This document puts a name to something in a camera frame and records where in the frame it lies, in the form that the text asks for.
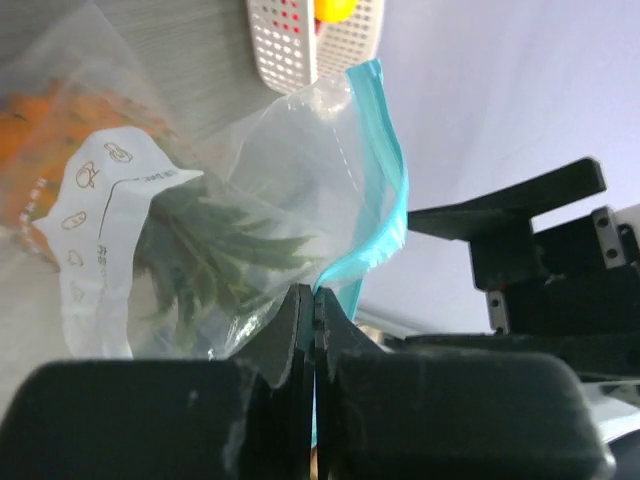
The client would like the white plastic basket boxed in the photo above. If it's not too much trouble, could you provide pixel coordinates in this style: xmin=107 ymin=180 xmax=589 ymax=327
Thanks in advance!
xmin=246 ymin=0 xmax=385 ymax=94

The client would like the clear zip top bag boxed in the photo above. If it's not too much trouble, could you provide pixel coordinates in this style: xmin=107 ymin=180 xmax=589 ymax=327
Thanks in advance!
xmin=0 ymin=0 xmax=410 ymax=451

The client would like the yellow toy lemon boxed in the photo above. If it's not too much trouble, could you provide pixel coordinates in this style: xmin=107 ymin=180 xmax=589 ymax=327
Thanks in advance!
xmin=314 ymin=0 xmax=358 ymax=23

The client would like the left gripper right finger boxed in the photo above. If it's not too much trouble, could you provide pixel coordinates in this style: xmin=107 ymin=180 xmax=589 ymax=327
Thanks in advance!
xmin=313 ymin=288 xmax=616 ymax=479

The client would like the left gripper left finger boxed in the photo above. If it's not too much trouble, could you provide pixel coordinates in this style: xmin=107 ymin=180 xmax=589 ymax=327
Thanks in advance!
xmin=1 ymin=285 xmax=313 ymax=479

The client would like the toy pineapple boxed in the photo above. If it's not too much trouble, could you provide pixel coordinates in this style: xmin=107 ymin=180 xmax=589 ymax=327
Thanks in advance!
xmin=1 ymin=79 xmax=315 ymax=358

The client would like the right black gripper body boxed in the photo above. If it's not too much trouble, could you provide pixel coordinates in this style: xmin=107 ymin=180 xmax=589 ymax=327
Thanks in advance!
xmin=391 ymin=157 xmax=639 ymax=380

